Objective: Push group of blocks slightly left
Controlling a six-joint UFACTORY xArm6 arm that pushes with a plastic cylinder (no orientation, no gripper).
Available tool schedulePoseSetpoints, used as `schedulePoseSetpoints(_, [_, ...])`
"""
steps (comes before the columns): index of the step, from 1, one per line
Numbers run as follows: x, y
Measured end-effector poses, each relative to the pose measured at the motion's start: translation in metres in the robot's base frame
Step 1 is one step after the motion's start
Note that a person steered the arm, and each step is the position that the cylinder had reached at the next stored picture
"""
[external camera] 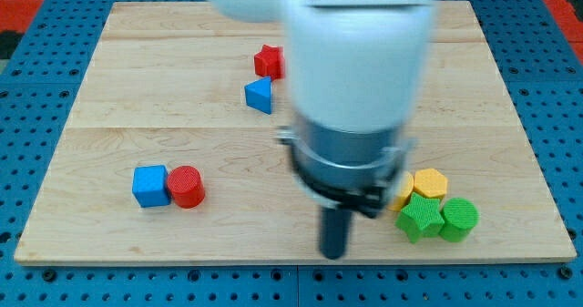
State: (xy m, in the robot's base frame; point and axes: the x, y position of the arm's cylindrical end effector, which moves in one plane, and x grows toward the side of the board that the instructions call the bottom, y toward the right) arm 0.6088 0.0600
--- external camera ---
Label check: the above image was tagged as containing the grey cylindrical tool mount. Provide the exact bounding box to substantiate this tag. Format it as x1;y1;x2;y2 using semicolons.
277;115;415;219

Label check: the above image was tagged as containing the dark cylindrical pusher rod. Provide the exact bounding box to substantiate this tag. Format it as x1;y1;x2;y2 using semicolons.
319;207;353;260

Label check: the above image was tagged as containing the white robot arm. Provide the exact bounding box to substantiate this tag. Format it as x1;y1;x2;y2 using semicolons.
206;0;436;260

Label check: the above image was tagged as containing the yellow block behind tool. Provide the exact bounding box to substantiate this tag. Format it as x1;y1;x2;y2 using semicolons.
388;171;414;211

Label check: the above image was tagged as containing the yellow hexagon block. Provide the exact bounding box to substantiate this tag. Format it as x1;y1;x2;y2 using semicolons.
413;169;448;200

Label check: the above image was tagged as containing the green star block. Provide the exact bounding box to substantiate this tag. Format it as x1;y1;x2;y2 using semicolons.
395;192;445;243

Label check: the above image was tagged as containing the green cylinder block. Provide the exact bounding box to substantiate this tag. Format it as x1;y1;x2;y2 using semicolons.
439;198;479;242

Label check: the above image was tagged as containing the blue triangle block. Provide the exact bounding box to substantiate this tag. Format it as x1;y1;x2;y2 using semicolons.
244;77;272;115

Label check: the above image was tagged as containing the red star block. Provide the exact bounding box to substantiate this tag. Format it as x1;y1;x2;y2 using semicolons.
253;45;285;80

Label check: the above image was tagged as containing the red cylinder block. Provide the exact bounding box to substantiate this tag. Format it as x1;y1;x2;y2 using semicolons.
166;166;205;209

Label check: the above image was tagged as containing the light wooden board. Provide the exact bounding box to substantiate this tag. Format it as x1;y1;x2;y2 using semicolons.
15;1;577;267

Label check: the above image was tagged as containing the blue cube block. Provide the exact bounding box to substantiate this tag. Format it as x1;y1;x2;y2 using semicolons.
132;165;170;208

